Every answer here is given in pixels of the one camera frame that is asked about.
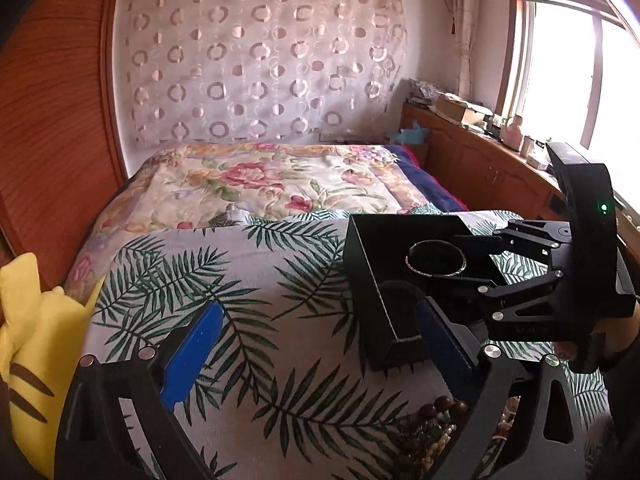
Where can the wooden window cabinet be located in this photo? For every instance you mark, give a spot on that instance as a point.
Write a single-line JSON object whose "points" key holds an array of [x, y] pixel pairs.
{"points": [[480, 171]]}

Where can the navy blue blanket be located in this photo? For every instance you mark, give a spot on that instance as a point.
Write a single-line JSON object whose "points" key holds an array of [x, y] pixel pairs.
{"points": [[427, 185]]}

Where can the yellow plush toy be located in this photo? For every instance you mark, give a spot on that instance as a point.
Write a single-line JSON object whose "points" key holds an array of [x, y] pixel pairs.
{"points": [[42, 336]]}

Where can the cardboard box on cabinet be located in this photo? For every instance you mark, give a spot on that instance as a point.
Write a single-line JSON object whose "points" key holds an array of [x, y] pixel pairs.
{"points": [[458, 112]]}

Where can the black jewelry box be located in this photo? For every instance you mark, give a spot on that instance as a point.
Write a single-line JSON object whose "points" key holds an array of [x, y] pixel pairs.
{"points": [[385, 292]]}

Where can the window with brown frame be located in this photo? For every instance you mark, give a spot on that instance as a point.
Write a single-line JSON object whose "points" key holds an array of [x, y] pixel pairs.
{"points": [[575, 78]]}

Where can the floral quilt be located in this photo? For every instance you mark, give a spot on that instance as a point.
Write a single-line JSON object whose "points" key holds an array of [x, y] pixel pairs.
{"points": [[189, 186]]}

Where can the thin gold bangle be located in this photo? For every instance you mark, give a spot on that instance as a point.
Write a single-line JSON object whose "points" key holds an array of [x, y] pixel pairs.
{"points": [[436, 259]]}

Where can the pink circle pattern curtain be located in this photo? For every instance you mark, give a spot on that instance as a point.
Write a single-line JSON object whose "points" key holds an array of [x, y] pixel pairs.
{"points": [[284, 71]]}

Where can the palm leaf print blanket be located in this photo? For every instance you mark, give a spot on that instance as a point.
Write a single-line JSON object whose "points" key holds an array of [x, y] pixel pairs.
{"points": [[285, 392]]}

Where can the blue tissue pack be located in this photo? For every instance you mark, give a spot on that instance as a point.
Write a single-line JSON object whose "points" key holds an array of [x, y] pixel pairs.
{"points": [[414, 135]]}

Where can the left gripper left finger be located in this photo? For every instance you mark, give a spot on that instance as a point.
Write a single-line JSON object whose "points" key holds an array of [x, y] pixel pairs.
{"points": [[93, 440]]}

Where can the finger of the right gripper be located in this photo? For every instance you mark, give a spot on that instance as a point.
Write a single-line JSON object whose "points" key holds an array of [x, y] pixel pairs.
{"points": [[546, 242], [546, 308]]}

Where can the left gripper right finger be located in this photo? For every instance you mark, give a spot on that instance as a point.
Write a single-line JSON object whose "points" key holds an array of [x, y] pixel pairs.
{"points": [[545, 441]]}

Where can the pink ceramic jar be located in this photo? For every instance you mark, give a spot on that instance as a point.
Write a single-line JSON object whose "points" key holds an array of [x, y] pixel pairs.
{"points": [[512, 136]]}

